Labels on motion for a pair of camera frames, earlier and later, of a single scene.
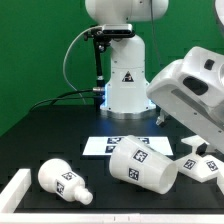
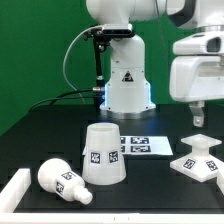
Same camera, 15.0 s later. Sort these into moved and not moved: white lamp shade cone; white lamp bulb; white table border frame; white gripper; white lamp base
Moved: white lamp shade cone; white gripper
Not moved: white lamp bulb; white table border frame; white lamp base
